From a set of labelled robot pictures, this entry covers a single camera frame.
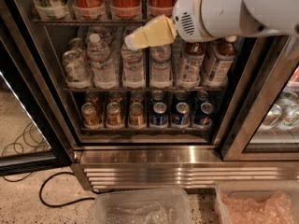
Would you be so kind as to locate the brown tea bottle right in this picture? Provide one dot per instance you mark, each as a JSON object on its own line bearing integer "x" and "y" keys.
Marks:
{"x": 220, "y": 57}

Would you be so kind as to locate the plastic bin with bubble wrap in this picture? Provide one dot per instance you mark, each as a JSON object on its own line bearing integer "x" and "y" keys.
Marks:
{"x": 257, "y": 202}

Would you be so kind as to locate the gold can front middle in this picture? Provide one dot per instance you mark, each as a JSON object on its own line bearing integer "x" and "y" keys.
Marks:
{"x": 114, "y": 118}

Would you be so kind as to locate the clear plastic bin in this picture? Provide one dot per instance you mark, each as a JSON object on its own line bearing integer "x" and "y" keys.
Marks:
{"x": 146, "y": 206}

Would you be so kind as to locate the brown tea bottle left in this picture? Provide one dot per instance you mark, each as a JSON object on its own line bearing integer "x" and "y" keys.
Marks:
{"x": 191, "y": 60}

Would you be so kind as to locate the gold can front left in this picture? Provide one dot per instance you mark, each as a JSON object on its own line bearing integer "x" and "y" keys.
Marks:
{"x": 92, "y": 119}

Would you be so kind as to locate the blue pepsi can front middle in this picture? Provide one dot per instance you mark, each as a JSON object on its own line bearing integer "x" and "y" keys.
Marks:
{"x": 181, "y": 116}

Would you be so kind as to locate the closed right fridge door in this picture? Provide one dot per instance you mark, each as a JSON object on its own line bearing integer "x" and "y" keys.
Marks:
{"x": 277, "y": 67}

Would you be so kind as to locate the clear water bottle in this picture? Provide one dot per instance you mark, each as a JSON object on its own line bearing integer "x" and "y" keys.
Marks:
{"x": 102, "y": 62}
{"x": 133, "y": 75}
{"x": 160, "y": 66}

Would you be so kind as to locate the gold can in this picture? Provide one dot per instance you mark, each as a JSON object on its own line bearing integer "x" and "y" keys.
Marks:
{"x": 136, "y": 115}
{"x": 92, "y": 119}
{"x": 114, "y": 118}

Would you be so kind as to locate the clear water bottle right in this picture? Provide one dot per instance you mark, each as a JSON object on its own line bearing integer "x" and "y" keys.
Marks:
{"x": 160, "y": 66}

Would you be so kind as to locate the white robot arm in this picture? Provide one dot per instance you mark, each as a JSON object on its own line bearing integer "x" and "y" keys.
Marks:
{"x": 207, "y": 20}

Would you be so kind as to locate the blue pepsi can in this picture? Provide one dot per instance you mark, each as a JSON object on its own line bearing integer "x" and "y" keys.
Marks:
{"x": 203, "y": 115}
{"x": 181, "y": 116}
{"x": 158, "y": 116}

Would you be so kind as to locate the brown tea bottle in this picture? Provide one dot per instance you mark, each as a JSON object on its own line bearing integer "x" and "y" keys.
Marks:
{"x": 191, "y": 60}
{"x": 220, "y": 57}

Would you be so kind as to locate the stainless steel fridge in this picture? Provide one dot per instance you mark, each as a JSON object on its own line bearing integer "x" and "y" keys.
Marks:
{"x": 151, "y": 157}

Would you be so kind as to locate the gold can front right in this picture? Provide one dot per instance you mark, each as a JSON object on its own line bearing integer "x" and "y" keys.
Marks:
{"x": 136, "y": 115}

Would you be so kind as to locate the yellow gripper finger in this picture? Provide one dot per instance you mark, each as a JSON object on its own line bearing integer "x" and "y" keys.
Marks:
{"x": 157, "y": 32}

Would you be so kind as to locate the clear water bottle left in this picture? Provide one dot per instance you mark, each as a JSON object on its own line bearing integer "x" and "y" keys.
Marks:
{"x": 102, "y": 62}

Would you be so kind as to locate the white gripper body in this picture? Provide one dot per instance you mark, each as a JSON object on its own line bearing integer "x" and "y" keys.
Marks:
{"x": 193, "y": 16}

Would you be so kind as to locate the green white can top shelf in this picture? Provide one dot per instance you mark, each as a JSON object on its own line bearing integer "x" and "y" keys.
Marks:
{"x": 51, "y": 9}

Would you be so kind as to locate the open glass fridge door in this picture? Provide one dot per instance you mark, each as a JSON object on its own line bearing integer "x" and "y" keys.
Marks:
{"x": 31, "y": 138}

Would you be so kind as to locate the blue pepsi can front left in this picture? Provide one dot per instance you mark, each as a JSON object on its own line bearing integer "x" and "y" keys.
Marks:
{"x": 158, "y": 116}

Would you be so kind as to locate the blue pepsi can front right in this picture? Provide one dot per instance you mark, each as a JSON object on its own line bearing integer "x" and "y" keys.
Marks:
{"x": 203, "y": 115}

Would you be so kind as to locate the clear water bottle middle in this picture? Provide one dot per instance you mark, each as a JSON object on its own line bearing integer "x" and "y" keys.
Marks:
{"x": 133, "y": 75}

